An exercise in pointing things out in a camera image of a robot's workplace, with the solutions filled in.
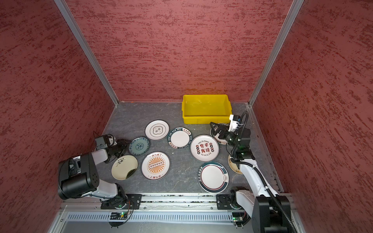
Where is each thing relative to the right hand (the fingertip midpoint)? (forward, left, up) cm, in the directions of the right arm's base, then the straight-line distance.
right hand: (213, 126), depth 80 cm
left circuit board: (-39, +48, -20) cm, 65 cm away
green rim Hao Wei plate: (+5, +21, -21) cm, 30 cm away
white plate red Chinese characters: (-2, +4, -21) cm, 22 cm away
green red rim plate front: (-21, 0, -22) cm, 31 cm away
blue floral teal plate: (-1, +48, -20) cm, 52 cm away
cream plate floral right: (-15, -13, -22) cm, 30 cm away
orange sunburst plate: (-14, +35, -21) cm, 43 cm away
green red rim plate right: (+4, -5, -20) cm, 21 cm away
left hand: (-1, +53, -18) cm, 56 cm away
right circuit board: (-40, -10, -21) cm, 47 cm away
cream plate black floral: (-14, +54, -20) cm, 59 cm away
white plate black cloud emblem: (+13, +38, -20) cm, 45 cm away
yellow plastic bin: (+31, 0, -19) cm, 37 cm away
